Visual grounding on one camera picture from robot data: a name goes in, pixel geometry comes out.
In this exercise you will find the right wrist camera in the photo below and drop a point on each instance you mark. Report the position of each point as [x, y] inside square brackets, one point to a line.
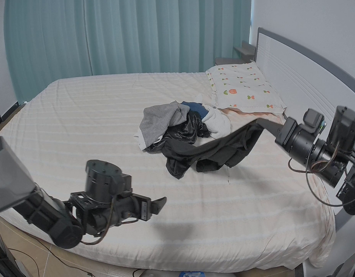
[313, 118]

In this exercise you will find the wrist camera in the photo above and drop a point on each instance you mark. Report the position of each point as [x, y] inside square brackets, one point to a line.
[126, 185]
[313, 118]

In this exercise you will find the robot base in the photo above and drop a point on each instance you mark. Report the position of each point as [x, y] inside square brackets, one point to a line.
[192, 273]

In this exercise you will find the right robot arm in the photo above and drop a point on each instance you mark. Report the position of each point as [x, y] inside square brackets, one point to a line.
[343, 125]

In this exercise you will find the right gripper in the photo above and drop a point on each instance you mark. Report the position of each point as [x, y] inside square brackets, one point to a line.
[304, 149]

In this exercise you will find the bed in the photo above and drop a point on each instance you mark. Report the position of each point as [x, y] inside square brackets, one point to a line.
[108, 120]

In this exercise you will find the pile of clothes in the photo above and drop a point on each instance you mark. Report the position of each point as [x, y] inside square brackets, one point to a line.
[160, 120]

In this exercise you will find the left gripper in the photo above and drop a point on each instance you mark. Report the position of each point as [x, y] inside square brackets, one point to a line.
[128, 208]

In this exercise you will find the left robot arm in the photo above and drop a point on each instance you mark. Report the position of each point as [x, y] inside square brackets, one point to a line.
[10, 177]

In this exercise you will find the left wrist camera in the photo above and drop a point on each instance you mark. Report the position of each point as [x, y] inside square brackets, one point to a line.
[126, 185]

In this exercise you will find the grey bedside table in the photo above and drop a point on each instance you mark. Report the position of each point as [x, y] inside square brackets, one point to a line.
[242, 53]

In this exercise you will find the blue-green curtain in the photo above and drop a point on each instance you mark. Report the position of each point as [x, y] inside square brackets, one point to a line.
[47, 39]
[166, 24]

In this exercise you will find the black T-shirt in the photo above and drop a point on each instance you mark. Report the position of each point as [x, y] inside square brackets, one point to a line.
[212, 154]

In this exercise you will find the white printed pillow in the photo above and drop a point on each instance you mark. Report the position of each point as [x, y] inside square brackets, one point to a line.
[241, 85]

